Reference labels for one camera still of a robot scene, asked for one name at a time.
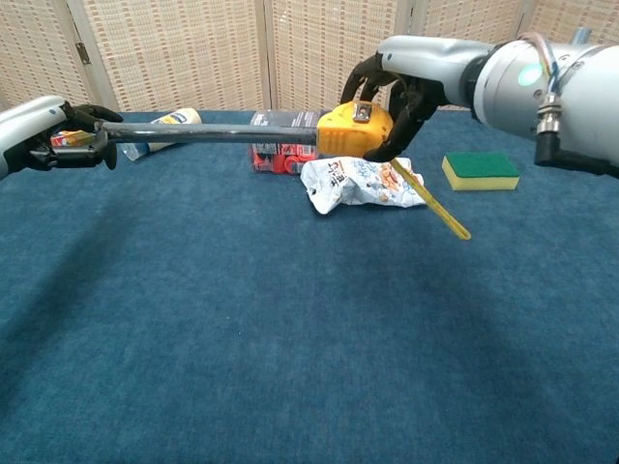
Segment white mayonnaise squeeze bottle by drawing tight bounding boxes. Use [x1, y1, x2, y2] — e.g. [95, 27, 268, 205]
[118, 106, 203, 161]

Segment woven folding screen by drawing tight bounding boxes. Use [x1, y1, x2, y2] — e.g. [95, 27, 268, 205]
[0, 0, 619, 113]

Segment clear box of red clips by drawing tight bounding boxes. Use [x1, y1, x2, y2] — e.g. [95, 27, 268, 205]
[247, 109, 330, 175]

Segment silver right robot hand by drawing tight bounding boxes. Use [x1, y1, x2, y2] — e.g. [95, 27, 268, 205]
[340, 34, 494, 164]

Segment orange snack box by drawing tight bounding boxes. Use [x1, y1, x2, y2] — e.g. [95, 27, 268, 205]
[50, 129, 96, 148]

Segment crumpled white snack bag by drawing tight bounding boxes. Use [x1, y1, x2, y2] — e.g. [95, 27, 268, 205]
[299, 155, 430, 216]

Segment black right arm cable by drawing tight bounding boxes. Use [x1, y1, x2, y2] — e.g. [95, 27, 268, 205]
[534, 91, 619, 179]

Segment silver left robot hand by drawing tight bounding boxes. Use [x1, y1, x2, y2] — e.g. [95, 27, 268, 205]
[0, 95, 125, 181]

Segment blue table cloth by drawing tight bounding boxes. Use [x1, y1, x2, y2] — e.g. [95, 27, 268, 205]
[0, 109, 619, 464]

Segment green and yellow sponge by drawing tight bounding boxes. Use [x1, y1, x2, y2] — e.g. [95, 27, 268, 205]
[441, 152, 521, 192]

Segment yellow tape measure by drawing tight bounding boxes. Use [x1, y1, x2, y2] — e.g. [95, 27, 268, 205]
[100, 101, 472, 242]

